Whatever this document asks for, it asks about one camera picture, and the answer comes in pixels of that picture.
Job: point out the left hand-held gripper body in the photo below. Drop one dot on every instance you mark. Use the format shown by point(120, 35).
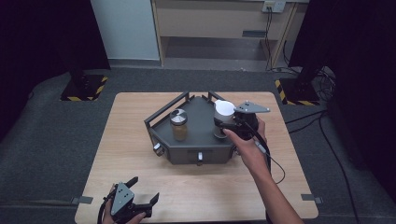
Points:
point(122, 199)

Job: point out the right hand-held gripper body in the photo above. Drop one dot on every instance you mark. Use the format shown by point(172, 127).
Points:
point(247, 123)

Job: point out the white jar with white lid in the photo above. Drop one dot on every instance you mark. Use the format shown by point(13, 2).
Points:
point(224, 109)

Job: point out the dark grey corner shelf rack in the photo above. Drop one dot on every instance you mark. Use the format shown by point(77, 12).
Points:
point(202, 132)

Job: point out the glass jar with silver lid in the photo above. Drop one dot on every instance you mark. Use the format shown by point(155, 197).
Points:
point(179, 127)

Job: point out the person's left hand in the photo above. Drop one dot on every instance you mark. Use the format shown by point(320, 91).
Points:
point(107, 219)

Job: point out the person's right hand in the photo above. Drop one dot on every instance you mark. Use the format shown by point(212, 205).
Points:
point(252, 155)

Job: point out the grey tape strip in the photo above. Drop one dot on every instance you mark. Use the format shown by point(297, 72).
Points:
point(310, 198)
point(83, 200)

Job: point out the black stand with striped base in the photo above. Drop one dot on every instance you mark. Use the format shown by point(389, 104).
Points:
point(299, 91)
point(82, 88)

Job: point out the black curtain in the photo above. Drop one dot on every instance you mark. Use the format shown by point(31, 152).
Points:
point(361, 62)
point(37, 46)

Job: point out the white cabinet panel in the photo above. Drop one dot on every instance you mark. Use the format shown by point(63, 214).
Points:
point(124, 28)

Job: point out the white wall power outlet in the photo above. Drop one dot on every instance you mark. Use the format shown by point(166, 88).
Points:
point(274, 5)

